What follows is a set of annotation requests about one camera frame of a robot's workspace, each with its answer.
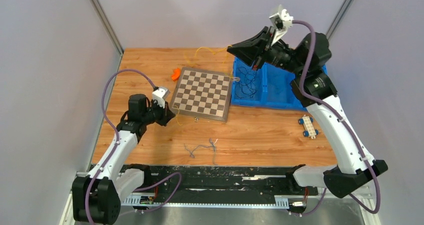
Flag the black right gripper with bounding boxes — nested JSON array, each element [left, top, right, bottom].
[[226, 26, 305, 77]]

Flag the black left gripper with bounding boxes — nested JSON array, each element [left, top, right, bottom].
[[141, 99, 176, 127]]

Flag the yellow thin cable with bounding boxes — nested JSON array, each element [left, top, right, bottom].
[[172, 44, 235, 126]]

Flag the grey purple thin cable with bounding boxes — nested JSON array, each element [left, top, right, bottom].
[[183, 137, 220, 166]]

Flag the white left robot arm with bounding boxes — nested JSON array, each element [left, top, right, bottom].
[[71, 87, 175, 225]]

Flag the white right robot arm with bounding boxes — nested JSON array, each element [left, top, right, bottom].
[[227, 26, 388, 198]]

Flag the wooden chessboard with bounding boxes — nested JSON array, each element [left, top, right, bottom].
[[169, 67, 233, 122]]

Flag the blue plastic divided bin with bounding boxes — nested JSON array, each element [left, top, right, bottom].
[[230, 56, 329, 112]]

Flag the orange plastic piece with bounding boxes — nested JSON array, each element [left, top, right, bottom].
[[171, 68, 181, 82]]

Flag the white toy car blue wheels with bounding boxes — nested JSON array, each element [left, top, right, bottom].
[[298, 115, 319, 140]]

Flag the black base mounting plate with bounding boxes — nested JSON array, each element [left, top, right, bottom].
[[141, 165, 319, 206]]

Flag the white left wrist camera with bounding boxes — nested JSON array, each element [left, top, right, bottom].
[[152, 86, 170, 109]]

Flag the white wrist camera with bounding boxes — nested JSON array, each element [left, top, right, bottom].
[[152, 86, 170, 109], [269, 4, 294, 46]]

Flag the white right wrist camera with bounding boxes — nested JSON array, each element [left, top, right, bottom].
[[269, 4, 294, 46]]

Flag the right aluminium frame post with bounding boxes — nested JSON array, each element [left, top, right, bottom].
[[326, 0, 354, 40]]

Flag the white slotted cable duct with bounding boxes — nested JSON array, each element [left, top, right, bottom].
[[120, 195, 290, 208]]

